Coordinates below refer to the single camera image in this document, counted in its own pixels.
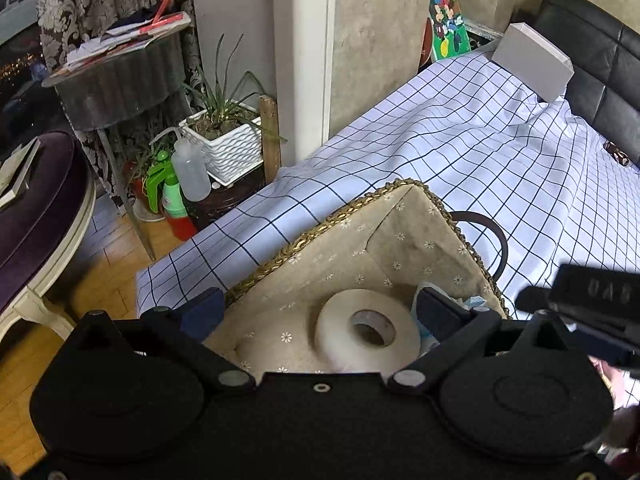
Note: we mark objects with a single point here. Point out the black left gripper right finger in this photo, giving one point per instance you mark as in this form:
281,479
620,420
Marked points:
438,314

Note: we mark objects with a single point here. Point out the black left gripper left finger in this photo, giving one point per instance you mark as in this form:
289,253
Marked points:
202,314

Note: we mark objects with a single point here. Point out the blue surgical face masks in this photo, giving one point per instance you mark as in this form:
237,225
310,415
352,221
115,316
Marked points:
475,304

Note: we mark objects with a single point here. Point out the white toilet paper roll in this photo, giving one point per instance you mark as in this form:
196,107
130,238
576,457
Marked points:
362,331

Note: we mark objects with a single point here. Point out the pink soft toy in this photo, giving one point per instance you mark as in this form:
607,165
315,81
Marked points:
624,389

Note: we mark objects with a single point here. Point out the woven basket with floral liner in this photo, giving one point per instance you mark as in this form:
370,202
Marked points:
388,241

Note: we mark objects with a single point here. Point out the green spray bottle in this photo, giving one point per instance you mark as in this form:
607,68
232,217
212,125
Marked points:
163,189

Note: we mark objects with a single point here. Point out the blue white checkered sheet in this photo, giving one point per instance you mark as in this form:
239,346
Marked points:
529,184

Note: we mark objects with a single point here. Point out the small dark patterned object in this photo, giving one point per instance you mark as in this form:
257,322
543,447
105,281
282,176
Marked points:
616,153

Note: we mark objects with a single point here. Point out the translucent squeeze bottle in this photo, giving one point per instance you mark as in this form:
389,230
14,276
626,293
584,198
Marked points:
189,165

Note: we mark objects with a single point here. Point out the purple cushioned chair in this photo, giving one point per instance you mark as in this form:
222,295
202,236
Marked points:
42,229

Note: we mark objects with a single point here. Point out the potted plant in white pot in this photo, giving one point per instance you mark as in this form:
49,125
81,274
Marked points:
227,129

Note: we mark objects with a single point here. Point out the black leather sofa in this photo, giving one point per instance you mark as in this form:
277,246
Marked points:
605,88

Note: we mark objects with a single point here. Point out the white box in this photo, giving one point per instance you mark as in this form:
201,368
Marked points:
534,60

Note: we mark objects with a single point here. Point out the round side table with papers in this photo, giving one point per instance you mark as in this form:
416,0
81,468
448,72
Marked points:
118,67

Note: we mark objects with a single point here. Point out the Mickey Mouse picture board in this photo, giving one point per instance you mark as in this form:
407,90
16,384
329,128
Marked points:
445,33

